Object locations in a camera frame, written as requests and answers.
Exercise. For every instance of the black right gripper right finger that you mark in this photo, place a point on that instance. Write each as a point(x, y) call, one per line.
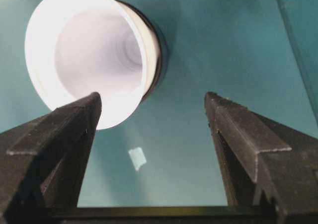
point(263, 162)

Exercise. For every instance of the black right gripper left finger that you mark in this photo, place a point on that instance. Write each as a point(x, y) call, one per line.
point(42, 164)

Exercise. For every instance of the white paper cup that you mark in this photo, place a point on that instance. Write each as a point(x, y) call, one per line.
point(76, 47)

